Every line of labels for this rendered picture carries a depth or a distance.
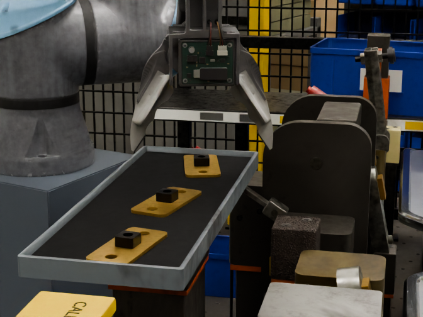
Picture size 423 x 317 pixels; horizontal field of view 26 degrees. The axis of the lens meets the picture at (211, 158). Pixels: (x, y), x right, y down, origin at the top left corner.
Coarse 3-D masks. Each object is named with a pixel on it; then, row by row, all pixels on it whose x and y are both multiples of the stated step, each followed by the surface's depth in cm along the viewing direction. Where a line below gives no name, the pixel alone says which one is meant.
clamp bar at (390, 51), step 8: (368, 48) 151; (376, 48) 151; (392, 48) 149; (360, 56) 151; (368, 56) 149; (376, 56) 149; (384, 56) 150; (392, 56) 149; (368, 64) 150; (376, 64) 149; (368, 72) 150; (376, 72) 150; (368, 80) 150; (376, 80) 150; (368, 88) 151; (376, 88) 150; (376, 96) 151; (376, 104) 151; (376, 112) 151; (384, 112) 154; (384, 120) 151; (376, 128) 152; (384, 128) 152
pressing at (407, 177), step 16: (416, 160) 165; (400, 176) 155; (416, 176) 155; (400, 192) 145; (416, 192) 146; (400, 208) 137; (416, 208) 138; (416, 224) 133; (416, 288) 108; (416, 304) 104
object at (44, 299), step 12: (36, 300) 67; (48, 300) 67; (60, 300) 67; (72, 300) 67; (84, 300) 67; (96, 300) 67; (108, 300) 67; (24, 312) 65; (36, 312) 65; (48, 312) 65; (60, 312) 65; (72, 312) 65; (84, 312) 65; (96, 312) 65; (108, 312) 66
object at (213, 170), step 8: (184, 160) 103; (192, 160) 103; (200, 160) 101; (208, 160) 101; (216, 160) 103; (184, 168) 100; (192, 168) 100; (200, 168) 100; (208, 168) 100; (216, 168) 100; (192, 176) 97; (200, 176) 97; (208, 176) 98; (216, 176) 98
